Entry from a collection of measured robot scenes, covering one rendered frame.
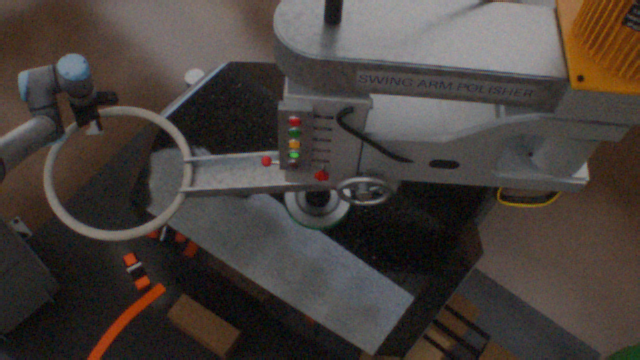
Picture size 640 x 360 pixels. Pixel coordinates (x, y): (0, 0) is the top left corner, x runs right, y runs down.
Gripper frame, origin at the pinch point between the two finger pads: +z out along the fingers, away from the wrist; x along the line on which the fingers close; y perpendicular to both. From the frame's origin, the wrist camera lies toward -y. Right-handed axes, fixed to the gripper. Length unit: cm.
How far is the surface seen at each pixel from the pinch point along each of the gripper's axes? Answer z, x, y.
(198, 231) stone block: 21, 41, -20
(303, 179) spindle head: -33, 61, -47
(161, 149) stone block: 10.4, 10.9, -17.9
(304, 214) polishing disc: -3, 59, -51
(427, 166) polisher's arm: -46, 76, -75
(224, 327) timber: 73, 63, -19
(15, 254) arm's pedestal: 43, 14, 48
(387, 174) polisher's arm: -39, 71, -67
